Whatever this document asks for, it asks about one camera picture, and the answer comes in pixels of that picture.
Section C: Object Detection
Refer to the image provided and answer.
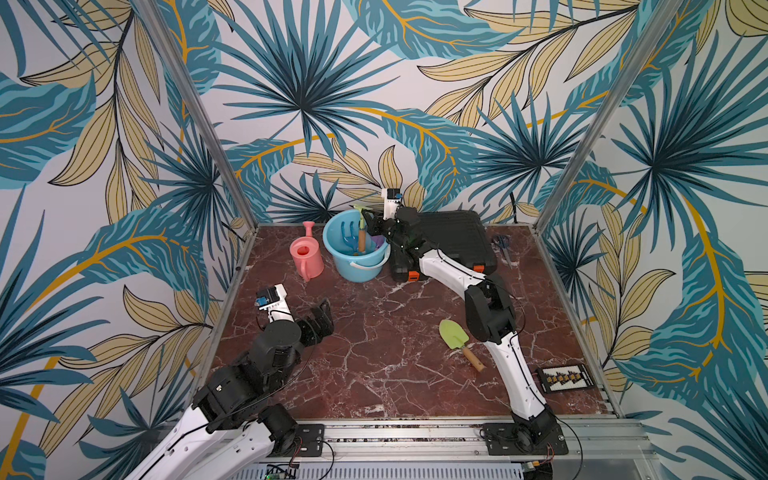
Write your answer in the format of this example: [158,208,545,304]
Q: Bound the black plastic tool case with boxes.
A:
[388,210,498,282]

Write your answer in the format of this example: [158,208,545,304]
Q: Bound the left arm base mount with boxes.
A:
[281,423,326,458]

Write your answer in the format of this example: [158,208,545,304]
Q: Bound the green fork wooden handle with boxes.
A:
[353,204,367,255]

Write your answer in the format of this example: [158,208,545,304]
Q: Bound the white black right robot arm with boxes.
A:
[362,200,561,454]

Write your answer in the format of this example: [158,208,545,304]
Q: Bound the aluminium left corner post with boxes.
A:
[134,0,258,233]

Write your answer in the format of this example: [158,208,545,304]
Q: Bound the aluminium front rail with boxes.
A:
[149,418,655,480]

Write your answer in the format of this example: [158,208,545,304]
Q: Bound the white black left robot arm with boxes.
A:
[128,300,334,479]

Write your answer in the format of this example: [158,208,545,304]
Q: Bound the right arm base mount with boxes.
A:
[480,423,569,459]

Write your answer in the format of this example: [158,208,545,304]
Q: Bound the purple shovel pink handle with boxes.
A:
[371,235,387,250]

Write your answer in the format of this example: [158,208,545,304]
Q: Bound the light blue plastic bucket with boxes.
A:
[322,210,391,283]

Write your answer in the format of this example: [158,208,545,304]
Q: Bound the blue rake yellow handle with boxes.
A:
[340,221,358,253]

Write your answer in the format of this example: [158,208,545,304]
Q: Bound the small circuit board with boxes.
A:
[535,363,595,394]

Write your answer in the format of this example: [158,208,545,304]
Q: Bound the blue handled scissors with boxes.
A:
[492,234,517,268]

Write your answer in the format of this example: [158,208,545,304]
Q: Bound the aluminium right corner post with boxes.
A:
[533,1,682,235]

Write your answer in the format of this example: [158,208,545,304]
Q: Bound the green trowel wooden handle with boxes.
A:
[438,319,485,372]

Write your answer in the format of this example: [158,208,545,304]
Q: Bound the aluminium corner post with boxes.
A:
[533,1,682,235]
[134,0,258,233]

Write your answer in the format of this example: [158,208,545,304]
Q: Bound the pink plastic watering can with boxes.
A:
[289,221,324,282]

